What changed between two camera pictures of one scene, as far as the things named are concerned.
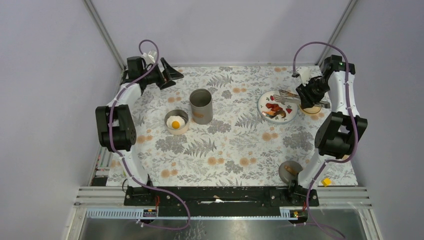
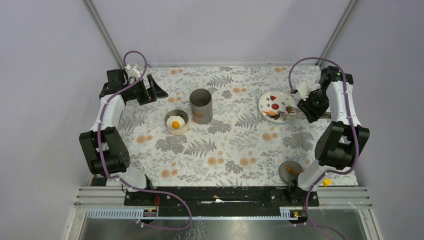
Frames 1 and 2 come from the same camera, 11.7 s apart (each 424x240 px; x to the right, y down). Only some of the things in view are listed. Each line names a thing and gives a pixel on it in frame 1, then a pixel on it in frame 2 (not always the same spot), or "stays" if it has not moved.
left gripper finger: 169,74 -> 155,91
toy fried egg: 175,122 stays
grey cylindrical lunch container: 201,102 stays
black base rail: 205,202 stays
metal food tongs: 283,96 -> 296,115
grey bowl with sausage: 289,171 stays
